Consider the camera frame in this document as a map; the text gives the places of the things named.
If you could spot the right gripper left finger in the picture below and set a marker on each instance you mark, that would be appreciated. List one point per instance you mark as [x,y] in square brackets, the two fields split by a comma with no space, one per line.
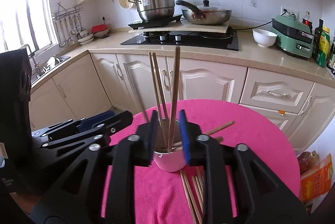
[98,186]

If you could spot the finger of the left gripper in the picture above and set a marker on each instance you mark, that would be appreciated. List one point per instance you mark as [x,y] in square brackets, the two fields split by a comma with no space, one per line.
[70,127]
[51,158]

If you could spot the steel faucet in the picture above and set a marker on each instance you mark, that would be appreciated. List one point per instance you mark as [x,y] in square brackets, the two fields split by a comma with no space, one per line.
[31,55]

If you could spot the hanging utensil rack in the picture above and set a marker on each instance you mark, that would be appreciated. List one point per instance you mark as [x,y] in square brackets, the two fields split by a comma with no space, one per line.
[67,24]

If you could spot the black induction cooker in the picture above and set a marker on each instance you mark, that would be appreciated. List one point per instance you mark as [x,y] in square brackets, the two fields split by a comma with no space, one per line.
[154,23]

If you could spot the steel stock pot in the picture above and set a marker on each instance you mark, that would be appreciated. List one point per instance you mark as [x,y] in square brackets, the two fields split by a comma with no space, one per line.
[150,10]

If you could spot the pink round tablecloth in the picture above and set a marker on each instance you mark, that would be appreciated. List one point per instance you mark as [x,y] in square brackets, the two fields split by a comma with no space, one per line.
[160,196]

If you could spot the green electric grill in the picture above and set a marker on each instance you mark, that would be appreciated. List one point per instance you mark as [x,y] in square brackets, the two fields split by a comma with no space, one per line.
[293,37]

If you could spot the green yellow bottle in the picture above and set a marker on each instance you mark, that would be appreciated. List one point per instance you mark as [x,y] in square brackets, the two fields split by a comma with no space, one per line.
[323,47]

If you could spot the wooden chopstick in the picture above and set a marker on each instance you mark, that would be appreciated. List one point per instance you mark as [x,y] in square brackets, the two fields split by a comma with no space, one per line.
[195,213]
[174,99]
[198,191]

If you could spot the black gas hob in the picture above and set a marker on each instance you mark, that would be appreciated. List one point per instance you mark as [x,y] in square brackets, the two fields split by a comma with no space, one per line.
[224,41]

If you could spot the steel wok with lid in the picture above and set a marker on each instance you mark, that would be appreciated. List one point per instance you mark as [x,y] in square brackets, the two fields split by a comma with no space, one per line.
[205,14]

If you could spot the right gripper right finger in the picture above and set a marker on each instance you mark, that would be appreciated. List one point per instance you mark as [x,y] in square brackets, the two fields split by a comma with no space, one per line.
[238,186]

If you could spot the pink cup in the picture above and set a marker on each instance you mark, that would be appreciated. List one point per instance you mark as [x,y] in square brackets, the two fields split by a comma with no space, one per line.
[169,161]

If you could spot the red container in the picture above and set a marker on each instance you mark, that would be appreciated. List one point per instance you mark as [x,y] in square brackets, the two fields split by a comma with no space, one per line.
[98,28]

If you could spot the kitchen sink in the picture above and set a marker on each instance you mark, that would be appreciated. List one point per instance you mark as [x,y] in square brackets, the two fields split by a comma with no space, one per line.
[52,63]

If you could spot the dark olive oil bottle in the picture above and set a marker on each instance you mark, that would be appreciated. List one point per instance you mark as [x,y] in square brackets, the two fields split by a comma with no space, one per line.
[316,39]

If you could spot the white bowl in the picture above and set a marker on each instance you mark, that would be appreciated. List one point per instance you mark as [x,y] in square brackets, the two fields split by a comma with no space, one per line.
[264,38]

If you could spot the orange package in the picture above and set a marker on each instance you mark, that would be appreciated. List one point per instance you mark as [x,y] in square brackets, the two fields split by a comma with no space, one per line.
[317,181]

